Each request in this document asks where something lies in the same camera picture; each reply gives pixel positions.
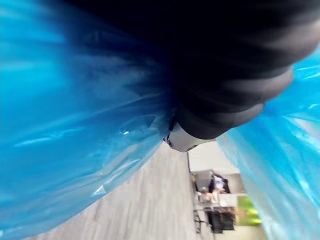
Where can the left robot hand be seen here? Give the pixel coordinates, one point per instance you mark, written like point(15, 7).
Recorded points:
point(225, 62)

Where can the blue plastic trash bag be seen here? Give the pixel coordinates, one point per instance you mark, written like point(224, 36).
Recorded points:
point(62, 112)

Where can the person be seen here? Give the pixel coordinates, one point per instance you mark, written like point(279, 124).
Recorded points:
point(217, 183)

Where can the grey desk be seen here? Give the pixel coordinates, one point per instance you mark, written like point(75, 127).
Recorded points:
point(207, 200)

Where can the green plant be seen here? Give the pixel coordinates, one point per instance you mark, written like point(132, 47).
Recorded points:
point(247, 210)

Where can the black office chair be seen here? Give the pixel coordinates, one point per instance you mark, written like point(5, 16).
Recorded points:
point(221, 221)

